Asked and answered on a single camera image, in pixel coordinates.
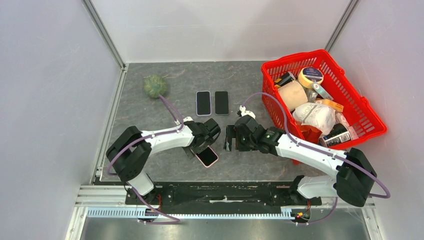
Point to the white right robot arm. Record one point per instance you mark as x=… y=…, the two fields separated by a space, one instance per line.
x=348 y=174

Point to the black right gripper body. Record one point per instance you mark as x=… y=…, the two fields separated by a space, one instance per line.
x=244 y=144

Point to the lilac phone case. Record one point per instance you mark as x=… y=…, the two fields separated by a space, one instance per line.
x=197 y=112

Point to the red plastic basket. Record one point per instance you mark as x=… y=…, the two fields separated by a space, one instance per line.
x=357 y=110

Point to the teal white small packet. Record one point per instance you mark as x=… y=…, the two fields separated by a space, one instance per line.
x=321 y=91

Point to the black mounting base plate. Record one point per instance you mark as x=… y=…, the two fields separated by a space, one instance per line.
x=226 y=197

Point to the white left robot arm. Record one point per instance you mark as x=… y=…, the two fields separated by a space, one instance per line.
x=129 y=153

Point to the black smartphone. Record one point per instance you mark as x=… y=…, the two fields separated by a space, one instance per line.
x=203 y=102
x=222 y=102
x=207 y=157

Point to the yellow masking tape roll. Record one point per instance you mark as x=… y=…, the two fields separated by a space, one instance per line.
x=310 y=75

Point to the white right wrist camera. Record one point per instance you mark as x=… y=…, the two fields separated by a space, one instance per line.
x=242 y=111

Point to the white wrapped package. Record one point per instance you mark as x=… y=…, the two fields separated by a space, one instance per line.
x=319 y=116

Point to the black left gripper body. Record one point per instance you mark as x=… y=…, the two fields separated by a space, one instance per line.
x=196 y=149

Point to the green felt ball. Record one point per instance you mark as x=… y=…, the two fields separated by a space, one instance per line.
x=154 y=86

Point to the orange small box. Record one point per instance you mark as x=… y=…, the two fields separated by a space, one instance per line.
x=338 y=107

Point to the black yellow tool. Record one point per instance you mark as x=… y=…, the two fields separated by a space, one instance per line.
x=284 y=79

